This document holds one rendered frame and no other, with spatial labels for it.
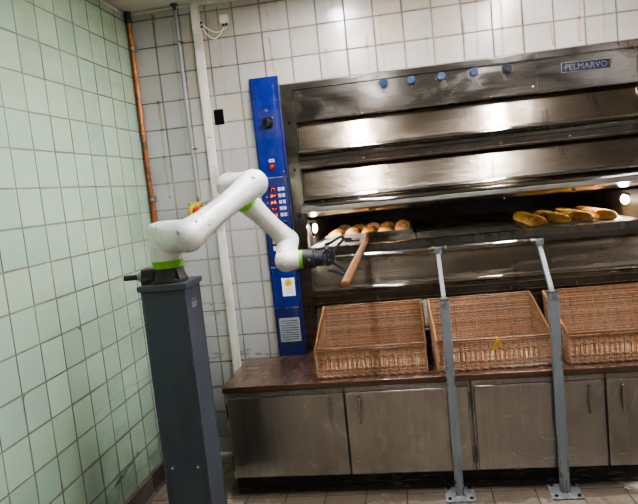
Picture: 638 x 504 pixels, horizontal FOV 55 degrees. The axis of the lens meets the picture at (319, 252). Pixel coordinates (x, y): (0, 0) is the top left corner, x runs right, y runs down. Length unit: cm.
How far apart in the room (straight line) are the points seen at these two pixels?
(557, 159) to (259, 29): 175
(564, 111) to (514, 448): 173
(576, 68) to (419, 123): 84
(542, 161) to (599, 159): 28
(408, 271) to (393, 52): 119
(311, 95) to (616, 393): 214
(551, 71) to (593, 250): 97
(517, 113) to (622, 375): 141
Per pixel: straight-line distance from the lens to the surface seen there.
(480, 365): 306
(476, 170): 342
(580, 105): 354
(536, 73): 352
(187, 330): 250
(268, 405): 313
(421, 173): 340
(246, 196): 255
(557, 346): 298
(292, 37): 353
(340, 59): 347
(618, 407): 319
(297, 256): 286
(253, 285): 355
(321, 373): 307
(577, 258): 354
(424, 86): 345
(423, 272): 343
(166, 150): 366
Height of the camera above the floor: 152
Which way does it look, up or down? 6 degrees down
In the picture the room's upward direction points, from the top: 6 degrees counter-clockwise
